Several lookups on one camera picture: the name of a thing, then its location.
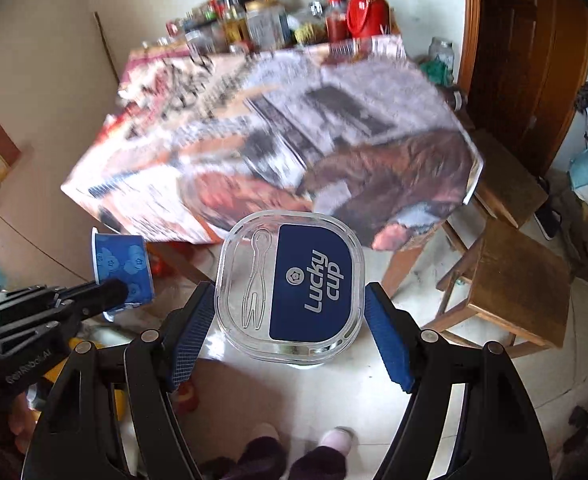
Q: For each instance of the person's leg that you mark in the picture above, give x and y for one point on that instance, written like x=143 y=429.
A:
x=254 y=460
x=321 y=465

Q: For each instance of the pink slipper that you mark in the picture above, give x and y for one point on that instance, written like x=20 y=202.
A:
x=339 y=439

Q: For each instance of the glass jar with silver lid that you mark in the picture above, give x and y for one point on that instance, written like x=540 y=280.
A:
x=440 y=52

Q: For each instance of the clear lid with blue label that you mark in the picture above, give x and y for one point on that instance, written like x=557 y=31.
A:
x=309 y=280

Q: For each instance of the wooden door frame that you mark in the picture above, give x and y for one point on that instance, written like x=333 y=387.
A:
x=471 y=35

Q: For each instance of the person's left leg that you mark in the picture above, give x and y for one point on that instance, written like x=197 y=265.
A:
x=254 y=460

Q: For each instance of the jar with black lid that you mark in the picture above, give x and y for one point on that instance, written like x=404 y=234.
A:
x=198 y=37

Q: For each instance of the plastic jar with gold lid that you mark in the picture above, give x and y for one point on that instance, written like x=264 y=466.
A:
x=266 y=22

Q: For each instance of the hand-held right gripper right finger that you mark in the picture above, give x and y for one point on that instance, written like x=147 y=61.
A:
x=389 y=340

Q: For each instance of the green net bag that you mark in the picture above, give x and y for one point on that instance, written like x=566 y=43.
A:
x=434 y=72

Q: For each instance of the printed tablecloth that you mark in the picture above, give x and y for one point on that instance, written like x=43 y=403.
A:
x=274 y=125

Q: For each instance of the dark wooden door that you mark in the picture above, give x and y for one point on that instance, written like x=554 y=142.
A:
x=524 y=60

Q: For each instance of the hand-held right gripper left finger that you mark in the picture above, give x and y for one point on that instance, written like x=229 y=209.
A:
x=188 y=340

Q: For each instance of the red thermos flask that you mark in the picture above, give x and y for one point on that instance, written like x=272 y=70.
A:
x=369 y=10

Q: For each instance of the clear bottle with yellow label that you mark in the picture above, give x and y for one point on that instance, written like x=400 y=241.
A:
x=233 y=25

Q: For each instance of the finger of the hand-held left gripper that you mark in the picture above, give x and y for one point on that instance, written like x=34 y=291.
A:
x=103 y=295
x=23 y=296

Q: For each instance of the person's right leg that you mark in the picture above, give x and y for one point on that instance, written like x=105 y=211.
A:
x=321 y=465

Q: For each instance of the yellow scouring ball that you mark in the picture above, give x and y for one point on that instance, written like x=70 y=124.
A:
x=308 y=34

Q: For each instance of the blue paper cup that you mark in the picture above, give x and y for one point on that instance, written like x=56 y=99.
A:
x=123 y=260

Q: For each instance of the red sauce bottle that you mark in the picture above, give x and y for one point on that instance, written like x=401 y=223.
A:
x=336 y=20

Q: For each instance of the glass jar with dark contents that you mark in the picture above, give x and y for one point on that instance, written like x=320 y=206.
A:
x=456 y=99

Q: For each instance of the person's left hand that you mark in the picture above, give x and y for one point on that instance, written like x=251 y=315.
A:
x=23 y=412

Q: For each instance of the black white shoe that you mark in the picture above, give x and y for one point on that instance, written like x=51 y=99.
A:
x=547 y=224

